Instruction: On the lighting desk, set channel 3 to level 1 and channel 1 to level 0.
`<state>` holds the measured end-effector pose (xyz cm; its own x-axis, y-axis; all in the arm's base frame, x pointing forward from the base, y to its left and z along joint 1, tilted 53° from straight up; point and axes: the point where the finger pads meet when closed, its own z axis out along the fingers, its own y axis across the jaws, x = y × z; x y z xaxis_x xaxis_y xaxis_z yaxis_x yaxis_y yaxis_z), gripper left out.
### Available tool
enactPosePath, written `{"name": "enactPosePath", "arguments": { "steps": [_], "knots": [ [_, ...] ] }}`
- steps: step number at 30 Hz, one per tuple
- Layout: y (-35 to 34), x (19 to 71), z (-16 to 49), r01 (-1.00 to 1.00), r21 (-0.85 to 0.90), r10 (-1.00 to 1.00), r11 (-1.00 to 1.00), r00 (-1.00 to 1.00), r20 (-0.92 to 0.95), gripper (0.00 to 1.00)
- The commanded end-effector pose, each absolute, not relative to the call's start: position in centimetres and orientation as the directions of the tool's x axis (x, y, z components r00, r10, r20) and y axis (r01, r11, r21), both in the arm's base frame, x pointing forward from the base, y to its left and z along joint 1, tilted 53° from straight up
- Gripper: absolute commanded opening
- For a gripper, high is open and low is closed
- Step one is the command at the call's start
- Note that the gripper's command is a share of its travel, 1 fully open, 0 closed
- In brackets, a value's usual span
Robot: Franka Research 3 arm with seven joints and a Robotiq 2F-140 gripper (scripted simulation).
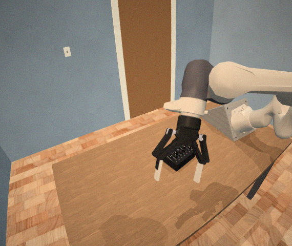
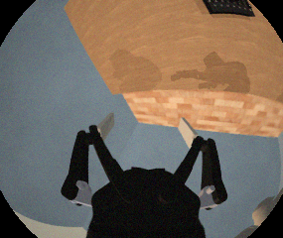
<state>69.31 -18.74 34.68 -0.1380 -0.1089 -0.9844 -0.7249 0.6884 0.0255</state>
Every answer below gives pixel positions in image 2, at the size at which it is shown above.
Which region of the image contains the black lighting desk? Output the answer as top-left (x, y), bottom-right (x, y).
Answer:
top-left (203, 0), bottom-right (255, 17)

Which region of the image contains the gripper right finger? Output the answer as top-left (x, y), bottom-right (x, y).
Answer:
top-left (158, 117), bottom-right (227, 210)

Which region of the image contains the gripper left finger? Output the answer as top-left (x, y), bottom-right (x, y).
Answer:
top-left (61, 112), bottom-right (139, 207)

